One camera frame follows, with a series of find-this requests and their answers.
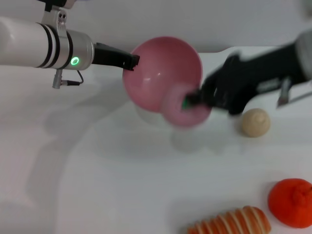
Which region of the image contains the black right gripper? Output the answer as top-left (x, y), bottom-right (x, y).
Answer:
top-left (182, 42), bottom-right (306, 116)

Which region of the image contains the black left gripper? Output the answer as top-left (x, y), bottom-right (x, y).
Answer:
top-left (92, 42), bottom-right (140, 72)

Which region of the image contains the pink plush peach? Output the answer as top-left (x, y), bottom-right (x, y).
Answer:
top-left (162, 83), bottom-right (213, 127)

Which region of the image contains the pink plastic bowl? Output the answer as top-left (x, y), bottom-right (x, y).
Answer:
top-left (122, 36), bottom-right (204, 114)

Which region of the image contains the beige plush ball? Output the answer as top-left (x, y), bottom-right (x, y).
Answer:
top-left (241, 108), bottom-right (272, 138)

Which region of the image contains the striped orange bread loaf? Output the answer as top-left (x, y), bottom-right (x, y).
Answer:
top-left (187, 205), bottom-right (272, 234)

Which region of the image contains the orange plush tangerine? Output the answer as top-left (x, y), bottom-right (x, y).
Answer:
top-left (267, 178), bottom-right (312, 229)

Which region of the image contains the left arm connector cable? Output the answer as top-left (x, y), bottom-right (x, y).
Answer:
top-left (52, 69), bottom-right (84, 90)

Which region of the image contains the arm connector cable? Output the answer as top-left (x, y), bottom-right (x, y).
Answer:
top-left (276, 76), bottom-right (293, 107)
top-left (52, 69), bottom-right (84, 90)

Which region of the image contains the right arm connector cable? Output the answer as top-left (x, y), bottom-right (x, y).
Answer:
top-left (276, 76), bottom-right (293, 107)

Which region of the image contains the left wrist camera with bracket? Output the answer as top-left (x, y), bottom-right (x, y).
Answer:
top-left (36, 0), bottom-right (77, 32)

